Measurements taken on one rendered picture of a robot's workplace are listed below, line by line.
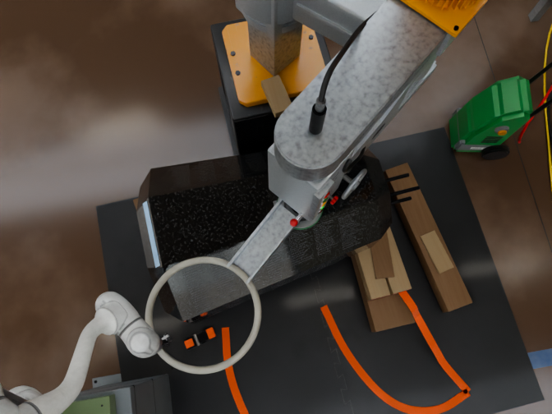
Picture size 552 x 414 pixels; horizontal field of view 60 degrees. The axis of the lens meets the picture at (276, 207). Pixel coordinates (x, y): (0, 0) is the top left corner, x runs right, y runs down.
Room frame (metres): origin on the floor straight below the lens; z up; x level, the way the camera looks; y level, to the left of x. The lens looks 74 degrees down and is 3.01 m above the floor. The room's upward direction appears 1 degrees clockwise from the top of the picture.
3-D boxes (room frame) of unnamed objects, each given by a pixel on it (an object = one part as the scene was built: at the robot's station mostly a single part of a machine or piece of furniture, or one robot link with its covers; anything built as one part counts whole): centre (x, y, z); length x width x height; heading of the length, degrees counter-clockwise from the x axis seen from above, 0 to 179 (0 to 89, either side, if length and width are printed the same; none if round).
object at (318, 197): (0.48, -0.16, 1.39); 0.08 x 0.03 x 0.28; 141
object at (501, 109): (1.37, -1.35, 0.43); 0.35 x 0.35 x 0.87; 0
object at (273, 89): (1.20, 0.01, 0.81); 0.20 x 0.10 x 0.05; 23
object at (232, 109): (1.46, 0.02, 0.37); 0.66 x 0.66 x 0.74; 15
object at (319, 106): (0.60, -0.11, 1.80); 0.04 x 0.04 x 0.17
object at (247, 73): (1.46, 0.02, 0.76); 0.49 x 0.49 x 0.05; 15
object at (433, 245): (0.53, -0.99, 0.13); 0.25 x 0.10 x 0.01; 24
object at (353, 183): (0.62, -0.28, 1.22); 0.15 x 0.10 x 0.15; 141
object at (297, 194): (0.66, -0.16, 1.34); 0.36 x 0.22 x 0.45; 141
